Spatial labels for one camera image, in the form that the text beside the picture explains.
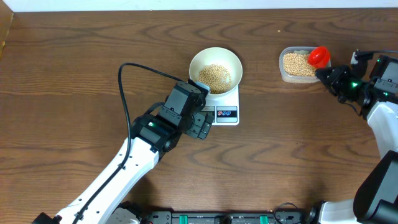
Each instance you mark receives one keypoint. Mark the white digital kitchen scale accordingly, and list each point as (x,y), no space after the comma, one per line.
(224,108)

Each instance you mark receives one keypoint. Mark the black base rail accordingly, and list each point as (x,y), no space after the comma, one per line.
(280,216)

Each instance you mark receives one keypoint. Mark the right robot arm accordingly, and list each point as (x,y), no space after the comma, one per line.
(376,199)

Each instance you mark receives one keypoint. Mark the soybeans in container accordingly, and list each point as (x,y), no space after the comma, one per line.
(297,65)

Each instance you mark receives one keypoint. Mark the white round bowl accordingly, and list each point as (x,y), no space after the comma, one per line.
(219,56)

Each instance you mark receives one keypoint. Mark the soybeans in bowl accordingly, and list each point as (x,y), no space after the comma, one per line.
(216,77)

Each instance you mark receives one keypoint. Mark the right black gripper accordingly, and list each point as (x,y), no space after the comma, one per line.
(337,73)

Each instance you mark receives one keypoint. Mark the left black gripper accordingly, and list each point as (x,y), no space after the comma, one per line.
(200,126)

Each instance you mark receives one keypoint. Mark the clear plastic container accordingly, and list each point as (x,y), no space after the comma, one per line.
(291,78)

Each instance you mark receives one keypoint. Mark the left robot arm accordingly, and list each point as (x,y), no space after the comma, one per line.
(150,136)

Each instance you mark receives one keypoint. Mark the red plastic measuring scoop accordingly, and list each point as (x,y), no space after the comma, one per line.
(319,57)

